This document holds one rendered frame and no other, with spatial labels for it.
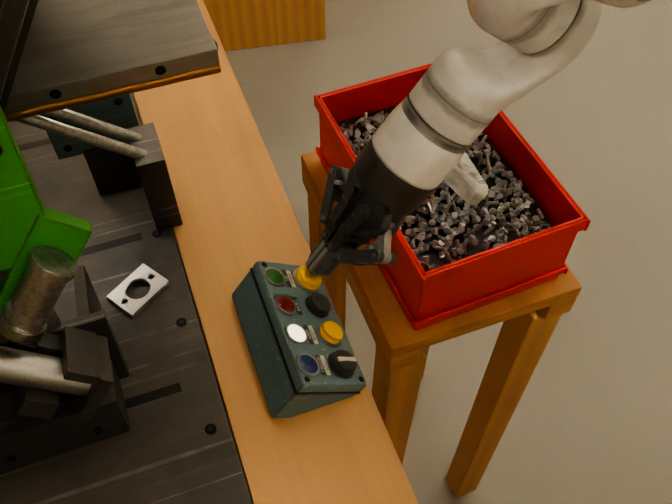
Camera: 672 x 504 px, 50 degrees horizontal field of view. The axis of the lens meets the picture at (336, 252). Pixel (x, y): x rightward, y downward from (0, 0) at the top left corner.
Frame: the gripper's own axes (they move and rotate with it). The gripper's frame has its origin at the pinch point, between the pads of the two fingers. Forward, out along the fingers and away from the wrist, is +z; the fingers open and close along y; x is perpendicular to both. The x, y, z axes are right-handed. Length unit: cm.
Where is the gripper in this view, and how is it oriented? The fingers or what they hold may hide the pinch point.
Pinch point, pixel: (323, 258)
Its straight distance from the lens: 72.6
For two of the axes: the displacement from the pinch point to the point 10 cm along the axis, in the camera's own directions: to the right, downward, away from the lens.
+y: 3.4, 7.6, -5.5
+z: -5.4, 6.4, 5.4
